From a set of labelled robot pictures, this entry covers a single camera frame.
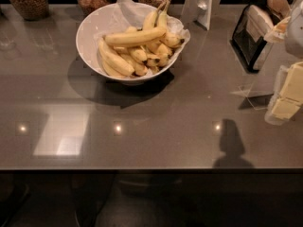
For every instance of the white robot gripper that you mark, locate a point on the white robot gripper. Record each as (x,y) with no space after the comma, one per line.
(295,32)

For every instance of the right spotted banana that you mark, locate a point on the right spotted banana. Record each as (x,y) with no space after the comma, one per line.
(172,40)

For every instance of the upright banana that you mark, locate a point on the upright banana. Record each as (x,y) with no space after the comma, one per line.
(163,16)
(150,19)

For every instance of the small centre banana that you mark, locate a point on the small centre banana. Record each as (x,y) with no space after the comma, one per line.
(138,54)

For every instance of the left front yellow banana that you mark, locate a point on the left front yellow banana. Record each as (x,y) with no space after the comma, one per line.
(108,54)

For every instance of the bottom left yellow banana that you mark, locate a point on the bottom left yellow banana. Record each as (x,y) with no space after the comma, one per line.
(111,71)

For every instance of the top long yellow banana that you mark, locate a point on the top long yellow banana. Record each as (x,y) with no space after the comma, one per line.
(136,38)

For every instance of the white ceramic bowl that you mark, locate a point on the white ceramic bowl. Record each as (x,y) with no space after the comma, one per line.
(90,32)

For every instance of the clear acrylic sign holder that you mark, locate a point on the clear acrylic sign holder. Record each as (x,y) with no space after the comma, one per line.
(252,99)

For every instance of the black napkin holder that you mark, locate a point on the black napkin holder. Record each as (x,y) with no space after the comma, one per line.
(247,50)

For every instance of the white paper napkins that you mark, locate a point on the white paper napkins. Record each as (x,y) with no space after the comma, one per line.
(259,22)

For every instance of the white folded paper stand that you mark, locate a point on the white folded paper stand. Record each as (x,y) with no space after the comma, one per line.
(199,11)

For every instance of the left glass jar of nuts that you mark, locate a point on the left glass jar of nuts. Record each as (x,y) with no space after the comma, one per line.
(31,9)

